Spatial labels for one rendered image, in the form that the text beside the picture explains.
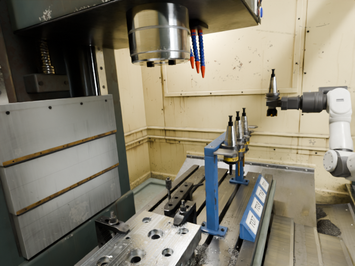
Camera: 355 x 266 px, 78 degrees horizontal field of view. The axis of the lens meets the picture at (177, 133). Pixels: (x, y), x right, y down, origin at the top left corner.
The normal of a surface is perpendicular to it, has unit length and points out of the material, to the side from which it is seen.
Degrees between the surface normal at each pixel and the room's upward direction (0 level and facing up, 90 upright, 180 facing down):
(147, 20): 90
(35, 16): 90
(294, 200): 24
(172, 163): 90
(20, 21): 90
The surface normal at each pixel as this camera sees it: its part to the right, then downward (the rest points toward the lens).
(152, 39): -0.14, 0.22
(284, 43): -0.47, 0.22
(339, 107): -0.43, -0.36
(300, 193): -0.25, -0.80
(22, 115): 0.89, 0.06
